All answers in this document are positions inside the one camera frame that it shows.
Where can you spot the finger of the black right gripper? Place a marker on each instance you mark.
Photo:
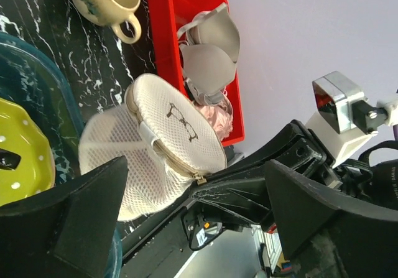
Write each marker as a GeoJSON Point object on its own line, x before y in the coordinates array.
{"type": "Point", "coordinates": [240, 190]}

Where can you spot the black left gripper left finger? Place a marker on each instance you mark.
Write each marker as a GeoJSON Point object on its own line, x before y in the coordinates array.
{"type": "Point", "coordinates": [66, 231]}

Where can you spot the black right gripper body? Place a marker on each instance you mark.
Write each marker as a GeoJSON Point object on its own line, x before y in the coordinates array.
{"type": "Point", "coordinates": [326, 166]}

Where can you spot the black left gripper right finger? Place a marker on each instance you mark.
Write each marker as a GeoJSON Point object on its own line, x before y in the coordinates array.
{"type": "Point", "coordinates": [325, 233]}

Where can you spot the pink bra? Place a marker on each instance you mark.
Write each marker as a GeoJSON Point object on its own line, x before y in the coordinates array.
{"type": "Point", "coordinates": [220, 117]}

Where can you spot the grey bra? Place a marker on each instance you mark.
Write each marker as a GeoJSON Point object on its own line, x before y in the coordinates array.
{"type": "Point", "coordinates": [210, 46]}

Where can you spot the green polka dot bowl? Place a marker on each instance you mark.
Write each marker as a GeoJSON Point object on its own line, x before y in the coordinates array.
{"type": "Point", "coordinates": [27, 163]}

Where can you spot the teal transparent plastic tub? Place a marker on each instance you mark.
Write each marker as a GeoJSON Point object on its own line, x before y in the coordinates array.
{"type": "Point", "coordinates": [31, 80]}

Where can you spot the red plastic bin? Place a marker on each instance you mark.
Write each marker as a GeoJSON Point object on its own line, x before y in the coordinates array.
{"type": "Point", "coordinates": [166, 17]}

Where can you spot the beige ceramic mug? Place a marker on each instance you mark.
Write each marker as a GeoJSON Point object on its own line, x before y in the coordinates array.
{"type": "Point", "coordinates": [116, 14]}

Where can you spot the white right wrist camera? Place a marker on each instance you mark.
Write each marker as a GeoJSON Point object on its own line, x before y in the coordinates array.
{"type": "Point", "coordinates": [344, 120]}

